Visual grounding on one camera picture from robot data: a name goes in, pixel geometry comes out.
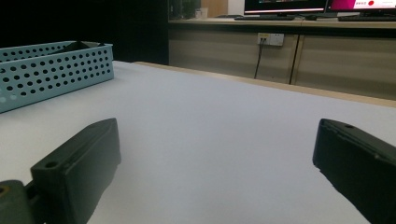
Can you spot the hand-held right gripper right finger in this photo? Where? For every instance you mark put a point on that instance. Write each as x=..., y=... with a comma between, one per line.
x=358, y=168

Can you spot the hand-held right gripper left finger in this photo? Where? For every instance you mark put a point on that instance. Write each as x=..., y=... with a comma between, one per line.
x=77, y=168

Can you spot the light blue perforated basket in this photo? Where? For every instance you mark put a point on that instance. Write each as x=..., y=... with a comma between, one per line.
x=56, y=77

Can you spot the wooden table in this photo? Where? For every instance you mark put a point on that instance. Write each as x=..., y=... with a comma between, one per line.
x=280, y=84

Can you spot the black keyboard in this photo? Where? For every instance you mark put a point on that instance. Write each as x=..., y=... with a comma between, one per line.
x=367, y=18
x=264, y=18

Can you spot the pink screen monitor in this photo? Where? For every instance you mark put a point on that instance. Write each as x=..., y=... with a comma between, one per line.
x=361, y=4

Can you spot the dark screen monitor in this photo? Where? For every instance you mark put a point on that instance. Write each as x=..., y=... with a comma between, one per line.
x=283, y=6

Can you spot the green plant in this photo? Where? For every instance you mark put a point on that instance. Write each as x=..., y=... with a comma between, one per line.
x=183, y=8

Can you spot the white cup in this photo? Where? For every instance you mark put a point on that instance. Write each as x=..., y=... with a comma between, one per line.
x=201, y=13

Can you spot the white wall socket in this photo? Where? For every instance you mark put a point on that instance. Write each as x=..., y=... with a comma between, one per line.
x=274, y=39

